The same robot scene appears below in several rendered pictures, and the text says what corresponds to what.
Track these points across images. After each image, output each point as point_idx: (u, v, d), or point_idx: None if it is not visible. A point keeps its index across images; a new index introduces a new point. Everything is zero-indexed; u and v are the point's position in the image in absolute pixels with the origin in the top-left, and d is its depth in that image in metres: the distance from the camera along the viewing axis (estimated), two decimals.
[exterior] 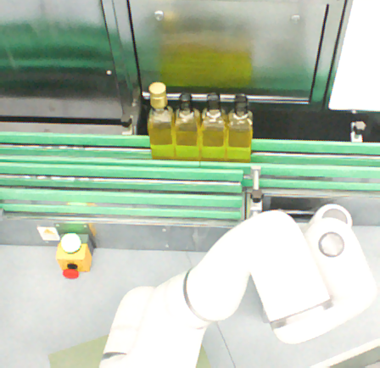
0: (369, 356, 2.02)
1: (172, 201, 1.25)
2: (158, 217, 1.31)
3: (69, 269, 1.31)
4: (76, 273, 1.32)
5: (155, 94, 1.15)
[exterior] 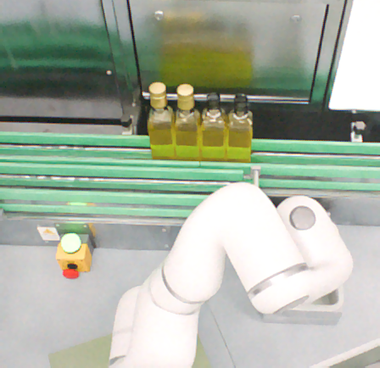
0: (369, 356, 2.02)
1: (172, 201, 1.25)
2: (158, 217, 1.31)
3: (69, 269, 1.31)
4: (76, 273, 1.32)
5: (155, 94, 1.15)
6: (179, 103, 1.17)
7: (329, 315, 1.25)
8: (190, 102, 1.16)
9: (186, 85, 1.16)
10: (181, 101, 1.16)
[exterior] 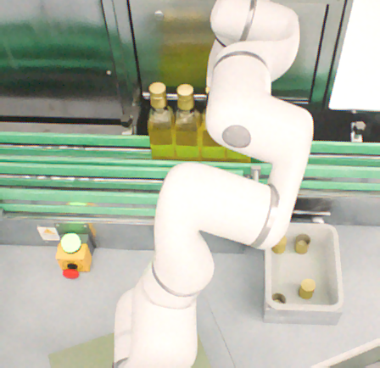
0: (369, 356, 2.02)
1: None
2: None
3: (69, 269, 1.31)
4: (76, 273, 1.32)
5: (155, 94, 1.15)
6: (179, 103, 1.17)
7: (329, 315, 1.25)
8: (190, 102, 1.16)
9: (186, 85, 1.16)
10: (181, 101, 1.16)
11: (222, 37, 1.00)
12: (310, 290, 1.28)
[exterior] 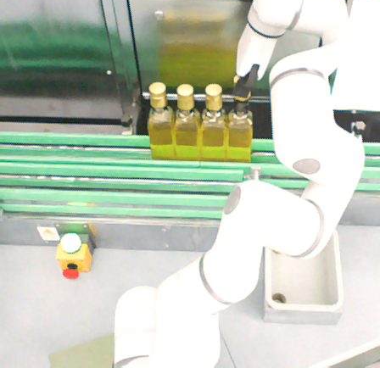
0: (369, 356, 2.02)
1: (172, 201, 1.25)
2: (158, 217, 1.31)
3: (69, 269, 1.31)
4: (76, 273, 1.32)
5: (155, 94, 1.15)
6: (179, 103, 1.17)
7: (329, 315, 1.25)
8: (190, 102, 1.16)
9: (186, 85, 1.16)
10: (181, 101, 1.16)
11: (256, 24, 0.97)
12: None
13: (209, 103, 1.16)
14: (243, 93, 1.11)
